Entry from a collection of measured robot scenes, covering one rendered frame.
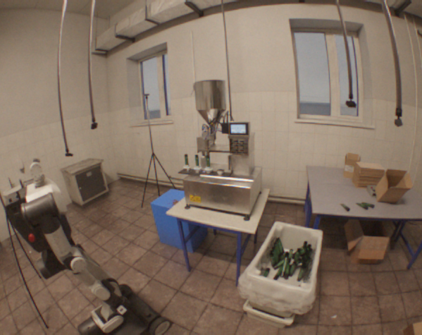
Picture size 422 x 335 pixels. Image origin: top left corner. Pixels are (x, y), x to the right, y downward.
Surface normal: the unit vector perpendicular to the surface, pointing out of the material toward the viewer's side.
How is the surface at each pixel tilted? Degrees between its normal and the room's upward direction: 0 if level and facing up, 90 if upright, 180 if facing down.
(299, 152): 90
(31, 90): 90
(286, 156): 90
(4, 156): 90
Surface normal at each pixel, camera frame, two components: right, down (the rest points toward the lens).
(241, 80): -0.42, 0.32
